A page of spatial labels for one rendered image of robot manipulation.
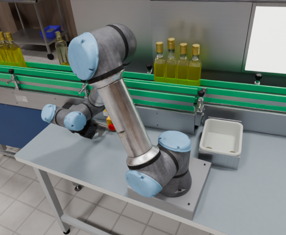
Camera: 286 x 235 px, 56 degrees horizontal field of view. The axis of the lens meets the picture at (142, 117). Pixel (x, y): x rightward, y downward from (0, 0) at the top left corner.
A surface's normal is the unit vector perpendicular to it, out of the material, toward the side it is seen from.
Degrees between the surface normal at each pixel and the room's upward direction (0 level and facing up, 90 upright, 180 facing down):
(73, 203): 0
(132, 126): 65
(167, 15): 90
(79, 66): 80
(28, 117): 90
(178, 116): 90
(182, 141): 10
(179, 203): 3
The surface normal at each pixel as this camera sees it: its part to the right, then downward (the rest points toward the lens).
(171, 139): 0.06, -0.87
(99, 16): -0.32, 0.59
